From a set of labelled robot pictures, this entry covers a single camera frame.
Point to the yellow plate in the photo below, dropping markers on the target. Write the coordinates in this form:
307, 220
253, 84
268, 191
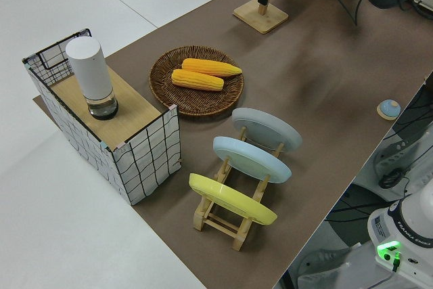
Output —
230, 199

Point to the white cylindrical bottle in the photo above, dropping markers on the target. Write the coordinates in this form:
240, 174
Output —
89, 72

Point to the wooden dish rack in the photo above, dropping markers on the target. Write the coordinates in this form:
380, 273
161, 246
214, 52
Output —
220, 224

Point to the brown table mat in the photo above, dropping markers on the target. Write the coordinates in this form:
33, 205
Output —
321, 65

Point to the grey plate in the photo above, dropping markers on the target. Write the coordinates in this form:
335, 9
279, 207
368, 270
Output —
267, 126

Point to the wooden stand with square base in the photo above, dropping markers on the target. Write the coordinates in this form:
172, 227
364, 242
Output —
262, 18

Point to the light blue plate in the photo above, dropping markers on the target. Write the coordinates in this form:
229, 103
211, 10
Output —
250, 157

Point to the brown wicker basket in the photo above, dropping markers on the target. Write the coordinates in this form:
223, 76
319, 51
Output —
199, 101

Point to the white black grid storage box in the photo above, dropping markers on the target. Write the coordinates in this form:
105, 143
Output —
149, 163

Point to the wooden board shelf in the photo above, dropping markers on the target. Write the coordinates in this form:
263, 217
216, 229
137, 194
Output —
132, 106

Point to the blue dome bell wooden base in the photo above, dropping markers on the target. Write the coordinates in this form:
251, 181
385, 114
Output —
389, 109

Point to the yellow corn cob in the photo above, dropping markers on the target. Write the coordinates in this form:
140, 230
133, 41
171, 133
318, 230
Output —
198, 81
209, 67

